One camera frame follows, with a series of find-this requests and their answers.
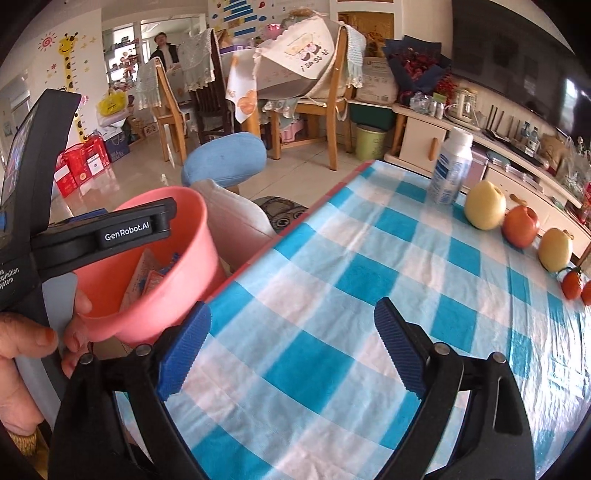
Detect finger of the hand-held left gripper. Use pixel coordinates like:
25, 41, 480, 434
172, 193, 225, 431
31, 198, 179, 279
48, 210, 110, 234

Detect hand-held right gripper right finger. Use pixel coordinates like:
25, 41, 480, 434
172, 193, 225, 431
374, 298, 536, 480

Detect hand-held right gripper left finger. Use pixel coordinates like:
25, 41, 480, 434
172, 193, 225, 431
48, 301, 213, 480

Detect pink plastic bin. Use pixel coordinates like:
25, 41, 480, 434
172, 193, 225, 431
73, 185, 228, 348

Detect person's left hand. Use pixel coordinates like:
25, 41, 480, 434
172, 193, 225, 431
0, 291, 94, 435

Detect red gift box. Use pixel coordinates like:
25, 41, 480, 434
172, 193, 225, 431
53, 154, 79, 197
69, 136, 112, 178

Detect blue white checkered tablecloth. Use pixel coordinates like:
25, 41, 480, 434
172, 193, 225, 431
115, 159, 591, 480

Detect yellow shopping bag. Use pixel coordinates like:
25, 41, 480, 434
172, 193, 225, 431
95, 88, 129, 117

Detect light wooden chair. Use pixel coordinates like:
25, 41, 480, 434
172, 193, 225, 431
137, 58, 189, 163
270, 21, 354, 172

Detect grey patterned floor mat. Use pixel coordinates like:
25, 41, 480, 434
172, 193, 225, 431
252, 196, 309, 230

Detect small yellow pear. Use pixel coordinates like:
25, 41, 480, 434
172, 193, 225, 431
464, 180, 507, 230

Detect red apple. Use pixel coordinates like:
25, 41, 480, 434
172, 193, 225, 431
502, 204, 541, 250

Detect large yellow pear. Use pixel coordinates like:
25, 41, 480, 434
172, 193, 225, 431
538, 227, 574, 273

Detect mandarin with green leaf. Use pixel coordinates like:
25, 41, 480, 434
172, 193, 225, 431
556, 265, 584, 301

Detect white orange print cloth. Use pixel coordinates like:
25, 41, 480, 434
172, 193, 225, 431
225, 48, 260, 124

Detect white plastic bottle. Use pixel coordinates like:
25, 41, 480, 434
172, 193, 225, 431
426, 127, 475, 207

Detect white lace cloth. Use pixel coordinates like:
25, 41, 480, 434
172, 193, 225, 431
178, 30, 218, 93

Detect green waste bin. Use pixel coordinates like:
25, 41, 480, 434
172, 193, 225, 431
353, 124, 389, 163

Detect cream tv cabinet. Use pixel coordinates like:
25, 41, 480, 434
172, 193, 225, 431
384, 102, 591, 278

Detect black router with antennas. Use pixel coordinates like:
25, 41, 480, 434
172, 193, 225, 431
482, 104, 546, 160

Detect cluster of glass jars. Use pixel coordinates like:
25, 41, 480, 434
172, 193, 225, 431
410, 91, 446, 117

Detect white electric kettle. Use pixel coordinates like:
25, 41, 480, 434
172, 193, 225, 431
444, 87, 480, 124

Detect cream cartoon print cloth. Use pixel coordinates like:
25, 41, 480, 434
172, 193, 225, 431
253, 13, 343, 100

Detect brown paper bag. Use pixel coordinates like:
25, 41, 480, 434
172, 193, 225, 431
539, 134, 566, 162

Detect clear plastic bag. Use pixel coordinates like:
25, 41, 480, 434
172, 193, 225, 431
561, 137, 591, 186

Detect white printed carton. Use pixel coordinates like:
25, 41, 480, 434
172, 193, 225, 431
355, 55, 399, 105

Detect red flower bouquet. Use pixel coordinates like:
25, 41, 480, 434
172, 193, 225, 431
382, 36, 453, 108

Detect pale green lace chair cover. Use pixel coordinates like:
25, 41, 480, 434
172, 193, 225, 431
339, 23, 369, 89

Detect black television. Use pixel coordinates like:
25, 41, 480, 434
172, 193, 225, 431
450, 0, 591, 141

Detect yellow giraffe wall sticker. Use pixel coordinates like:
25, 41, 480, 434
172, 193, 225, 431
56, 31, 92, 143

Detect colourful wall chart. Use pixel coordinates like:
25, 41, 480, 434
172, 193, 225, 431
208, 0, 273, 33

